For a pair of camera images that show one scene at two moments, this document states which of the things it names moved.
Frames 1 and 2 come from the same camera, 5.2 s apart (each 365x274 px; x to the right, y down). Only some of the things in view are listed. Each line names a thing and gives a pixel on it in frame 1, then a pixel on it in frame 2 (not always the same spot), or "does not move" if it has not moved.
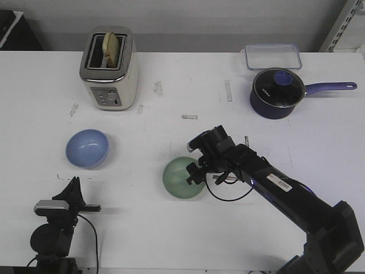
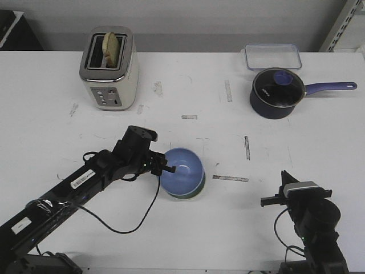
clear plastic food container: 272,55 does not move
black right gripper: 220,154 to 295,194
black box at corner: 16,33 does not move
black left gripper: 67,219 to 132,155
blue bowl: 87,149 to 189,174
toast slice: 111,49 does not move
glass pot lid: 279,87 does not move
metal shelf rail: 344,26 does not move
